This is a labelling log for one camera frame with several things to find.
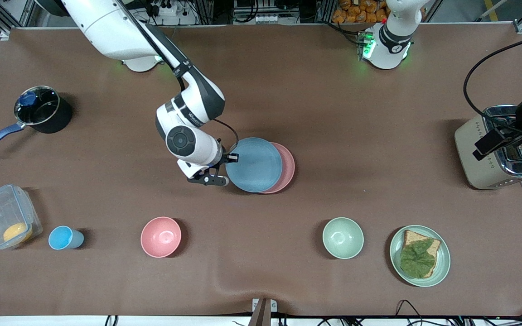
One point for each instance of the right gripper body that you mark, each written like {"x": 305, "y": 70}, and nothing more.
{"x": 224, "y": 157}

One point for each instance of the blue plate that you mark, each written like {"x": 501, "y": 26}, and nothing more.
{"x": 254, "y": 165}

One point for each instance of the pink plate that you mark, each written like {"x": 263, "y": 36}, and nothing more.
{"x": 289, "y": 167}

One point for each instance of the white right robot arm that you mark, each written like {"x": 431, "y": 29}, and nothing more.
{"x": 107, "y": 27}

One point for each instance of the beige chrome toaster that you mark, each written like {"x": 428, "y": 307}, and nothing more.
{"x": 480, "y": 170}

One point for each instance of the pink bowl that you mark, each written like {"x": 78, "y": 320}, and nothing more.
{"x": 161, "y": 237}

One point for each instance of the brown table cover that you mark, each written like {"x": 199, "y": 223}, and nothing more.
{"x": 333, "y": 99}

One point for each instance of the brown bread slice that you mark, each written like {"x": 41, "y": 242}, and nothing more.
{"x": 431, "y": 244}

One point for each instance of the green plate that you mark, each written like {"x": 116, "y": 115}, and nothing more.
{"x": 442, "y": 262}

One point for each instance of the green bowl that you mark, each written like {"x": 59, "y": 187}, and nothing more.
{"x": 343, "y": 238}

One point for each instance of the green lettuce leaf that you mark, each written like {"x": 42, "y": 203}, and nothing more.
{"x": 417, "y": 260}

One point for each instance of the white power strip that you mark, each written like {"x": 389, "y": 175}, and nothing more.
{"x": 277, "y": 19}

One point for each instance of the blue cup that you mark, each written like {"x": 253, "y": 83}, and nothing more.
{"x": 64, "y": 238}

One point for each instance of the metal table clamp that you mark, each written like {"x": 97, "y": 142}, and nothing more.
{"x": 264, "y": 310}

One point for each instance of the glass lid blue knob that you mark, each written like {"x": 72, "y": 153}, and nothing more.
{"x": 36, "y": 105}

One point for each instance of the bag of oranges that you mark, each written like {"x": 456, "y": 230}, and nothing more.
{"x": 360, "y": 11}

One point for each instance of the yellow round food item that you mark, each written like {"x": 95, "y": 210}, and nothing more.
{"x": 17, "y": 233}

